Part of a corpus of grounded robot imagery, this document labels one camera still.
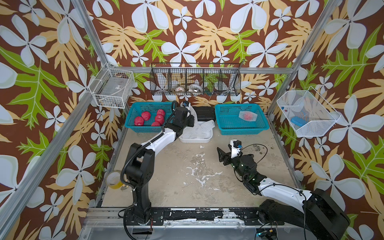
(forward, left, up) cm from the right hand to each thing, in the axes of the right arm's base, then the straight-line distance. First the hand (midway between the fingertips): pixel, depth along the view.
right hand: (222, 146), depth 82 cm
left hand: (+21, +16, +4) cm, 27 cm away
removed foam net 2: (+23, +16, +4) cm, 28 cm away
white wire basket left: (+29, +63, +19) cm, 72 cm away
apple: (+28, +56, -10) cm, 63 cm away
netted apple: (+34, -26, -11) cm, 44 cm away
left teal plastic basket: (+34, +50, -12) cm, 61 cm away
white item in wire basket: (+40, +16, +11) cm, 44 cm away
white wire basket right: (+15, -48, +11) cm, 52 cm away
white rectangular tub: (+18, +10, -10) cm, 23 cm away
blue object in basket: (+9, -41, +10) cm, 44 cm away
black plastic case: (+37, +6, -11) cm, 39 cm away
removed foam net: (+21, +6, -7) cm, 23 cm away
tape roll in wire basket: (+36, +25, +12) cm, 46 cm away
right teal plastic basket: (+34, -22, -15) cm, 43 cm away
